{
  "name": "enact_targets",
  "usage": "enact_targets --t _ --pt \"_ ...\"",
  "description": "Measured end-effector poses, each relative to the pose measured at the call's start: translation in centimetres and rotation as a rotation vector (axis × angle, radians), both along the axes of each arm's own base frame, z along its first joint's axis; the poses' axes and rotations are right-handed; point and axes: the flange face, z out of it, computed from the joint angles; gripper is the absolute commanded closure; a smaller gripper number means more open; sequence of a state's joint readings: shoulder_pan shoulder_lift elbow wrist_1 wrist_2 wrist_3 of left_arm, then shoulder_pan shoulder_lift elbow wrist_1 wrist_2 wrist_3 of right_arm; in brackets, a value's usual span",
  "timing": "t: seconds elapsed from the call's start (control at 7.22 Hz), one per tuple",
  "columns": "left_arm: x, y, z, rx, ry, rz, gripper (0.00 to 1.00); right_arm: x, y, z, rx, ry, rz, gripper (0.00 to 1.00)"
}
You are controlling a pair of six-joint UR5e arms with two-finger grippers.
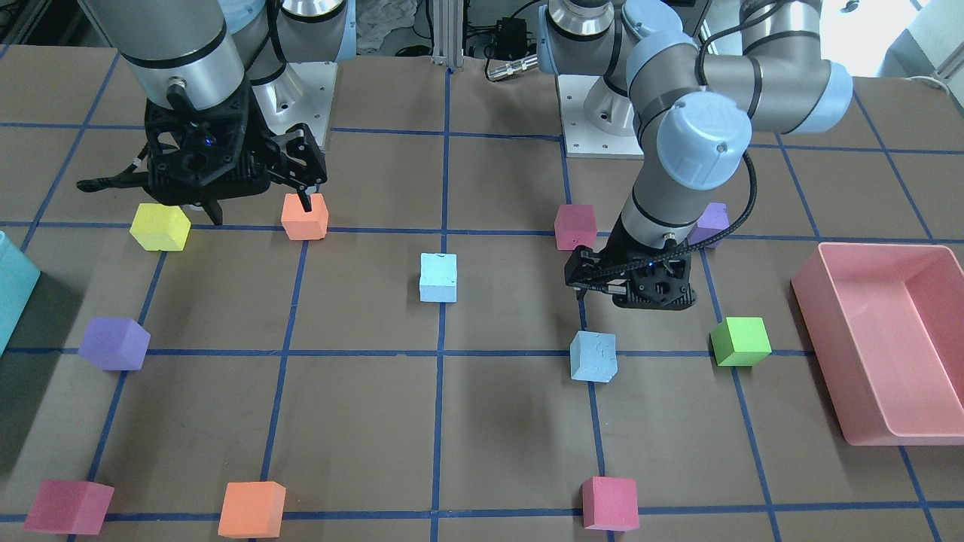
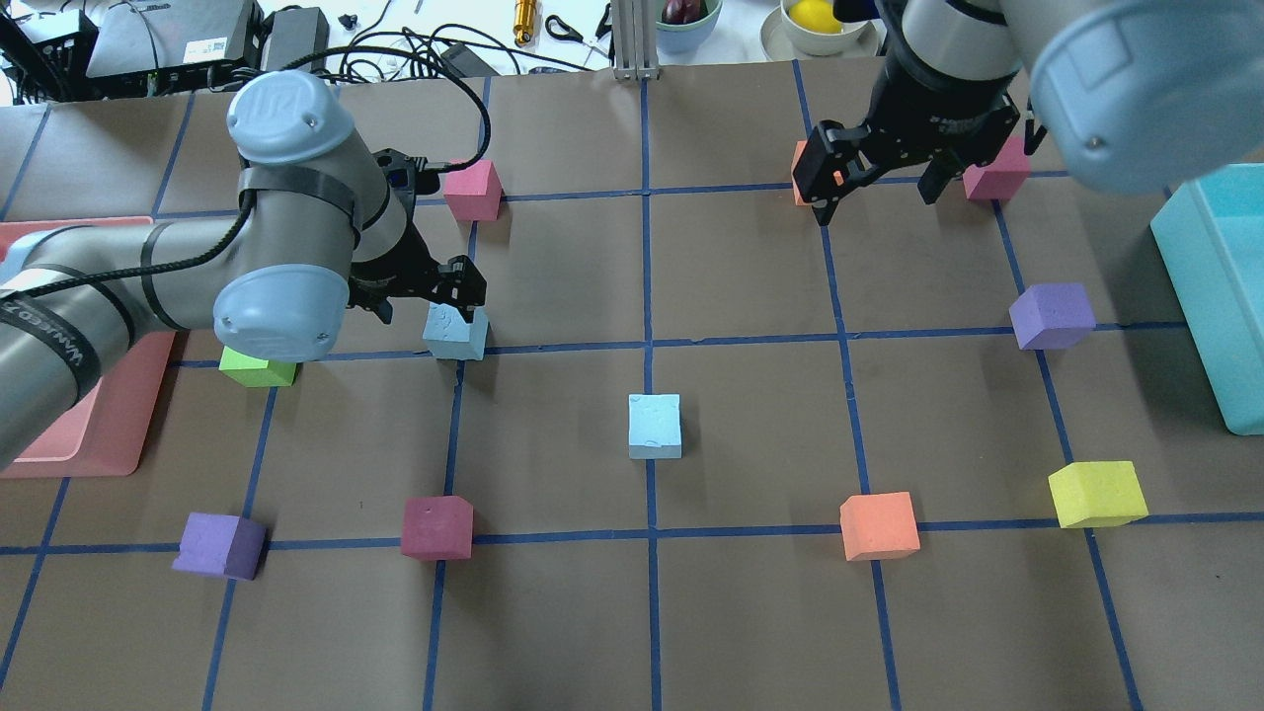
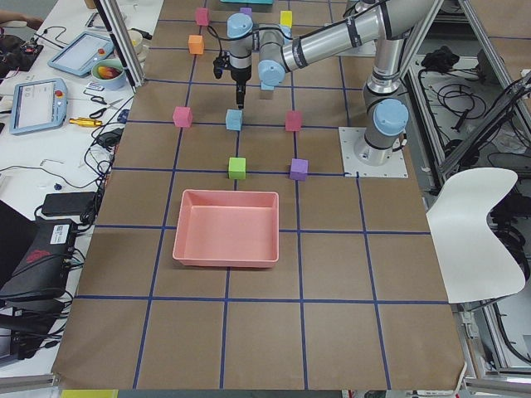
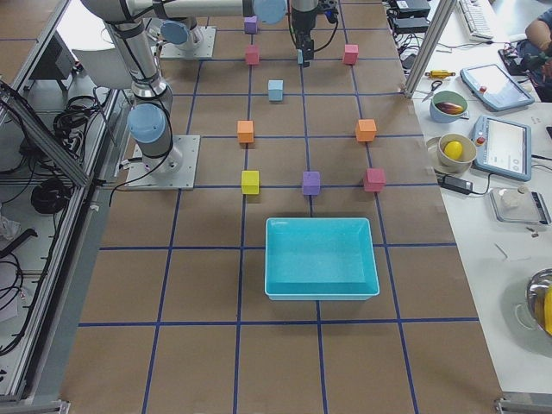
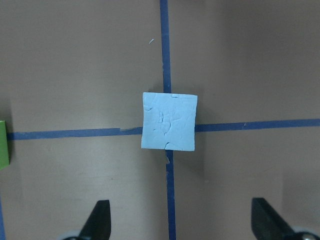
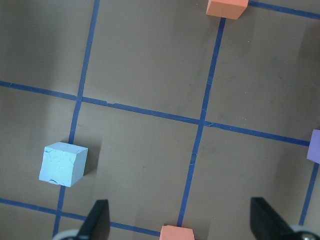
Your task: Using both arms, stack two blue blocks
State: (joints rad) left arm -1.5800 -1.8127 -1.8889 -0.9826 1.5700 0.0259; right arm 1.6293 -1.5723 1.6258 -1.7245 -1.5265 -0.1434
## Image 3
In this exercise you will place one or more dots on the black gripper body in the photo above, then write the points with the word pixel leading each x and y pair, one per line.
pixel 241 75

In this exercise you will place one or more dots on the light blue foam block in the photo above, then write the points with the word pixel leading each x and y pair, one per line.
pixel 234 119

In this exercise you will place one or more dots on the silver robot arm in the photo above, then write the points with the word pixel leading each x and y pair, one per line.
pixel 387 23

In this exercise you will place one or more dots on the pink-red foam block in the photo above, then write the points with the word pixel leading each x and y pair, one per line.
pixel 293 121

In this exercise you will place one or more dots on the orange foam block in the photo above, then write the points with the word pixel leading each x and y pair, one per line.
pixel 196 44

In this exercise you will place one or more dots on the pink foam block left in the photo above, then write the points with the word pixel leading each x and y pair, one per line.
pixel 182 117

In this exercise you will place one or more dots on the pink foam block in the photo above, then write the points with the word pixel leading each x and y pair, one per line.
pixel 202 16
pixel 182 117

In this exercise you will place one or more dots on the green foam block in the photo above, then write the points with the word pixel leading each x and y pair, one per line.
pixel 237 168

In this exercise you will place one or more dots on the far purple foam block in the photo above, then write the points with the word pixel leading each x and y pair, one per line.
pixel 246 10

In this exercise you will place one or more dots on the purple foam block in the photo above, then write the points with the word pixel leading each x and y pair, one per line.
pixel 246 10
pixel 299 169

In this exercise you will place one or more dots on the pink foam block far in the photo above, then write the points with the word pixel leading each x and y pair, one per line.
pixel 202 16

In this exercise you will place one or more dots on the yellow foam block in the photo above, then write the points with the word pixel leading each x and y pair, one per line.
pixel 286 18

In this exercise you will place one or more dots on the white cup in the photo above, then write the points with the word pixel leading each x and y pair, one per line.
pixel 138 42

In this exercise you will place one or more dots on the pink plastic tray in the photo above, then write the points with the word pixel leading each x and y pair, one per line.
pixel 228 229

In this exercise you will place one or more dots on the green bowl with fruit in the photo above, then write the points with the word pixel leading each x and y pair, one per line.
pixel 109 73

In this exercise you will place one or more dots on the black scissors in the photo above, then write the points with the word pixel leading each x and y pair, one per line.
pixel 105 105

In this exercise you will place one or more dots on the far teach pendant tablet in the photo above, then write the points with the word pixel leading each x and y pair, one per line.
pixel 80 56

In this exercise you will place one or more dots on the teach pendant tablet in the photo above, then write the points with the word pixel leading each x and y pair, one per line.
pixel 80 56
pixel 38 106

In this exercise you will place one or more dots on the black power adapter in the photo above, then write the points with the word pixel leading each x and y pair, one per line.
pixel 67 204

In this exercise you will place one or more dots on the near teach pendant tablet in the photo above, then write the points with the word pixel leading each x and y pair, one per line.
pixel 38 106

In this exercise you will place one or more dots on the white chair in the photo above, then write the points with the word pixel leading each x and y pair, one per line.
pixel 474 263

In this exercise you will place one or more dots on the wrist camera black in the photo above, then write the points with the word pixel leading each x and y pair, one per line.
pixel 221 63

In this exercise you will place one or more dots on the aluminium frame post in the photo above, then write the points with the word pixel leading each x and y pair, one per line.
pixel 115 26

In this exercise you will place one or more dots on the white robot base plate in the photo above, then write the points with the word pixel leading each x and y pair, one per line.
pixel 361 160

